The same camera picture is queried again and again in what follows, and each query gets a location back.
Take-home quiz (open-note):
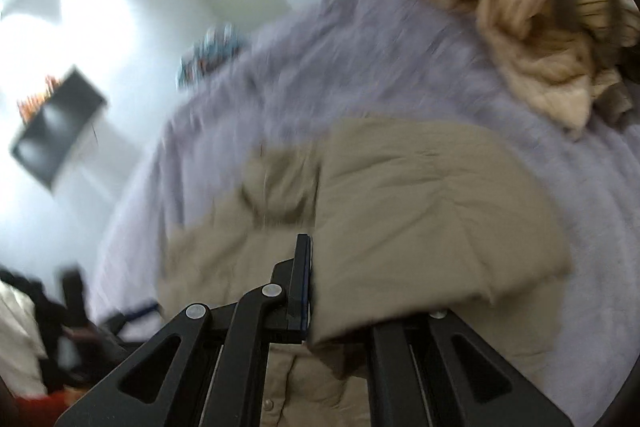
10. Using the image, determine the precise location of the red cloth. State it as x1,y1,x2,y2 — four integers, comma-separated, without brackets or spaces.
15,389,86,427

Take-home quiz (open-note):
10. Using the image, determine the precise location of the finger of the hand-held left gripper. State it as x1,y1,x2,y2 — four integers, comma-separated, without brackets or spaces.
102,302,161,333

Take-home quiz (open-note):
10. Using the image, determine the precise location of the white cloth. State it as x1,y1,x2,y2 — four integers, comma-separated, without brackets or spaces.
0,279,48,400

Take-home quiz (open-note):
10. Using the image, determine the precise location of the colourful printed cloth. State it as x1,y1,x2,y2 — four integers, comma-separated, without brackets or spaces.
176,24,248,90

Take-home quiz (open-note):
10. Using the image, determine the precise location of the grey fluffy blanket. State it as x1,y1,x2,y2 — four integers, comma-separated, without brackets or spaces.
92,0,640,427

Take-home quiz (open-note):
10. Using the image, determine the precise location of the black monitor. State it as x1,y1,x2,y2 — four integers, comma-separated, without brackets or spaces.
10,66,108,190

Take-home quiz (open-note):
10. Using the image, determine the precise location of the tan striped sweater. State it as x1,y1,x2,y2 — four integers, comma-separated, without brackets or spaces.
410,0,640,140

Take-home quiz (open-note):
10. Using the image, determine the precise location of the beige puffer jacket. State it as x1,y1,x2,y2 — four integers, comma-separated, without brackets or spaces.
155,117,573,427

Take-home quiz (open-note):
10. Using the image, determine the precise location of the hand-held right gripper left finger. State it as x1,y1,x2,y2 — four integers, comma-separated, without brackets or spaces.
54,234,313,427

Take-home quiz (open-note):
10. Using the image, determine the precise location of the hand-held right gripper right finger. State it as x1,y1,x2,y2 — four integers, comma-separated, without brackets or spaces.
370,308,577,427

